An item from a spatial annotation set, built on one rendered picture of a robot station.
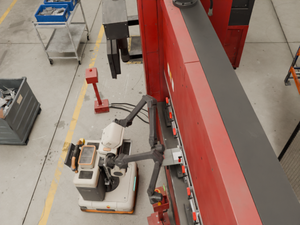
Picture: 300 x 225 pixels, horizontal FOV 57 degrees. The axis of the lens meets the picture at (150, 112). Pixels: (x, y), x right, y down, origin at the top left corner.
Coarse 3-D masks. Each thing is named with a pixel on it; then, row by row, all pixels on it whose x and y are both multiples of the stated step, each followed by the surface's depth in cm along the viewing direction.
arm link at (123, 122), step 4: (144, 96) 257; (148, 96) 258; (140, 100) 262; (144, 100) 258; (152, 100) 253; (156, 100) 259; (140, 104) 262; (144, 104) 262; (152, 104) 256; (136, 108) 265; (140, 108) 264; (132, 112) 269; (136, 112) 266; (128, 116) 271; (132, 116) 269; (124, 120) 272; (128, 120) 271; (132, 120) 274; (124, 124) 272
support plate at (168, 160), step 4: (176, 148) 283; (164, 152) 281; (168, 152) 281; (172, 152) 280; (164, 156) 278; (168, 156) 278; (164, 160) 275; (168, 160) 275; (172, 160) 274; (176, 160) 274; (164, 164) 272; (168, 164) 272; (172, 164) 272
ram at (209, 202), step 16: (176, 64) 212; (176, 80) 223; (176, 96) 236; (176, 112) 250; (192, 112) 175; (192, 128) 183; (192, 144) 192; (192, 160) 201; (192, 176) 212; (208, 176) 155; (208, 192) 162; (208, 208) 168; (208, 224) 175; (224, 224) 136
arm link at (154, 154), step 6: (156, 150) 234; (126, 156) 246; (132, 156) 241; (138, 156) 238; (144, 156) 235; (150, 156) 231; (156, 156) 230; (162, 156) 235; (120, 162) 246; (126, 162) 246
